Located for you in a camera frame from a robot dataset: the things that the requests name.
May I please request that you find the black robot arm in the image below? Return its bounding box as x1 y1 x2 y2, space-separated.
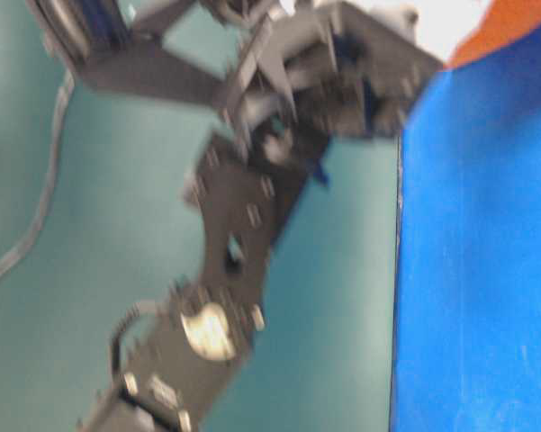
28 1 442 431

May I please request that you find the grey cable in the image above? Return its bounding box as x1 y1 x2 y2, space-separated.
0 71 76 302

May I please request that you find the blue table cloth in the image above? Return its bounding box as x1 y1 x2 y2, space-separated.
391 25 541 431

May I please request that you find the orange microfiber towel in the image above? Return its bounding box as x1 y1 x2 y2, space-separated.
446 0 541 69

